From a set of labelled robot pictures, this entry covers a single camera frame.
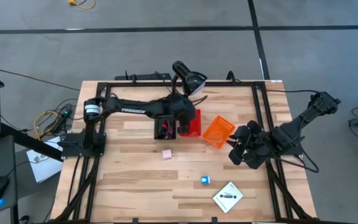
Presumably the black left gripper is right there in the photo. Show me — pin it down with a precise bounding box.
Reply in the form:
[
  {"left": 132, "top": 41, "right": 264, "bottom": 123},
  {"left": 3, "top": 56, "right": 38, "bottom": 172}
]
[{"left": 166, "top": 93, "right": 198, "bottom": 136}]

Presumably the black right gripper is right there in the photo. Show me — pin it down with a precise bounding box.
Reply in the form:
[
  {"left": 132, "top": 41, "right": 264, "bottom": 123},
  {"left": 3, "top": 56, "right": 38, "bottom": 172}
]
[{"left": 227, "top": 120, "right": 281, "bottom": 170}]

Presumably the white instruction booklet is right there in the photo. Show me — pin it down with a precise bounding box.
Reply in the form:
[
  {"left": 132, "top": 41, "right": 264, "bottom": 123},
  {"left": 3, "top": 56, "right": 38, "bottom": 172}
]
[{"left": 213, "top": 181, "right": 244, "bottom": 214}]

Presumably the red mesh basket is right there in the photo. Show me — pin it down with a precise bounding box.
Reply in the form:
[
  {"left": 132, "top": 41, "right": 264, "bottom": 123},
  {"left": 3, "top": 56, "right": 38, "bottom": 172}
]
[{"left": 178, "top": 108, "right": 203, "bottom": 138}]

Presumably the orange mesh basket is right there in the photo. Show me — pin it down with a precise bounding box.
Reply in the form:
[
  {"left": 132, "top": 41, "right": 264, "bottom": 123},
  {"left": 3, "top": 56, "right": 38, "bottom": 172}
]
[{"left": 202, "top": 115, "right": 236, "bottom": 150}]

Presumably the black mesh basket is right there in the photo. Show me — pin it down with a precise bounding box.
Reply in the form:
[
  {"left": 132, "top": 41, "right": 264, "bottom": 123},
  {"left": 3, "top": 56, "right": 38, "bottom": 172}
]
[{"left": 154, "top": 117, "right": 178, "bottom": 141}]

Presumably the black desk lamp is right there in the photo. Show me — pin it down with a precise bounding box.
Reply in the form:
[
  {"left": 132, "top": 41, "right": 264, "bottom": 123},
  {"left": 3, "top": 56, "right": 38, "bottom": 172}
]
[{"left": 170, "top": 60, "right": 208, "bottom": 98}]

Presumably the black power strip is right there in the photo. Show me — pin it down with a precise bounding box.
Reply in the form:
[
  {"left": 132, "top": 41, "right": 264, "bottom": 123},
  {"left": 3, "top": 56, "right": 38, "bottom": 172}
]
[{"left": 114, "top": 72, "right": 172, "bottom": 82}]

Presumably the black adapter green light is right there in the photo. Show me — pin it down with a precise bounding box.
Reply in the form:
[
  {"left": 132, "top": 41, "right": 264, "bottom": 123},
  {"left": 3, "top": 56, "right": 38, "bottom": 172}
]
[{"left": 53, "top": 106, "right": 73, "bottom": 132}]

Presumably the white paper sheet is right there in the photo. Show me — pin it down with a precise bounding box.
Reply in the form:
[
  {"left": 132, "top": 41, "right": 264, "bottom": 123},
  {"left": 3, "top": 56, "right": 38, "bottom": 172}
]
[{"left": 25, "top": 136, "right": 63, "bottom": 184}]

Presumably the black aluminium table frame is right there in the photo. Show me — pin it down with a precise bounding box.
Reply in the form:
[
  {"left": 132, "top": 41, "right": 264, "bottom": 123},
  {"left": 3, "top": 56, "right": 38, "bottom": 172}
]
[{"left": 53, "top": 80, "right": 318, "bottom": 223}]

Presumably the yellow coiled cable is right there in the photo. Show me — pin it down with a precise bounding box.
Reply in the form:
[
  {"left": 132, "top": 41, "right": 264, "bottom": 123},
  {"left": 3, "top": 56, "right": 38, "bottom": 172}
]
[{"left": 33, "top": 109, "right": 62, "bottom": 141}]

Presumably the yellow floor cable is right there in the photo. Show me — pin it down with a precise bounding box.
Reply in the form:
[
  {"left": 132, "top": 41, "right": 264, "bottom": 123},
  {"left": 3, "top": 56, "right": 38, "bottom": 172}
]
[{"left": 67, "top": 0, "right": 96, "bottom": 11}]

